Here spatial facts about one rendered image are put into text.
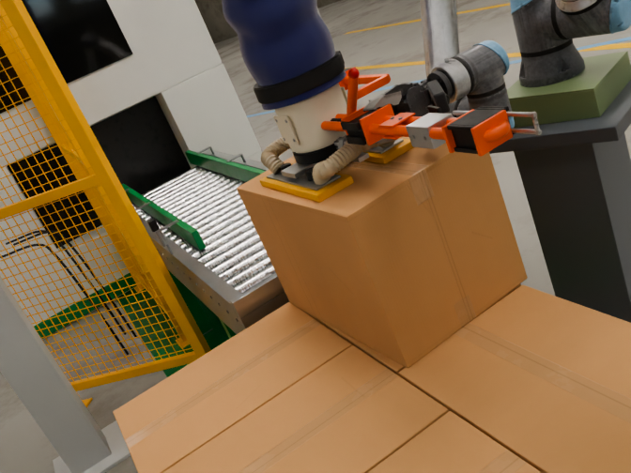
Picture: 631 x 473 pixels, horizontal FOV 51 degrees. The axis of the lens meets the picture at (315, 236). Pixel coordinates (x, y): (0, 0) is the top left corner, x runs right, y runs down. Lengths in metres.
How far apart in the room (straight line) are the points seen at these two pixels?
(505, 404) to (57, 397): 1.85
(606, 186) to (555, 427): 1.05
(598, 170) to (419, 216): 0.81
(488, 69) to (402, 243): 0.44
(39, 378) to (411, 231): 1.70
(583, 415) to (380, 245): 0.51
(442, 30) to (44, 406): 1.97
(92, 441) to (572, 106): 2.12
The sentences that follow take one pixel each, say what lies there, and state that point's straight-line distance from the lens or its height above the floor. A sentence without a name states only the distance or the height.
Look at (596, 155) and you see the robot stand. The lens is 2.15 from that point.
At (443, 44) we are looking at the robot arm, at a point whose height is 1.13.
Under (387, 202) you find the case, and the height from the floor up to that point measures 0.92.
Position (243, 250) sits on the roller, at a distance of 2.58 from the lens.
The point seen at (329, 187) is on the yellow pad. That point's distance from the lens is 1.53.
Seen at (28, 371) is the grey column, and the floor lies 0.50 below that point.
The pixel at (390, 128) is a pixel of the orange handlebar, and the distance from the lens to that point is 1.35.
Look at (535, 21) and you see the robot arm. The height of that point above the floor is 1.03.
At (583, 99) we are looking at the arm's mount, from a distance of 2.02.
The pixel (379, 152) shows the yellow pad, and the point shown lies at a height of 0.97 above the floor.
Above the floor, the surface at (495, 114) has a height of 1.10.
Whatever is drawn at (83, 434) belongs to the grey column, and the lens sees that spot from 2.86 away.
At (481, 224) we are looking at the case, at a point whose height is 0.75.
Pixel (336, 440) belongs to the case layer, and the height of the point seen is 0.54.
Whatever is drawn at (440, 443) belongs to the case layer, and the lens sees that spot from 1.36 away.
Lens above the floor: 1.44
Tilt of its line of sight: 22 degrees down
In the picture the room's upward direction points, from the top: 23 degrees counter-clockwise
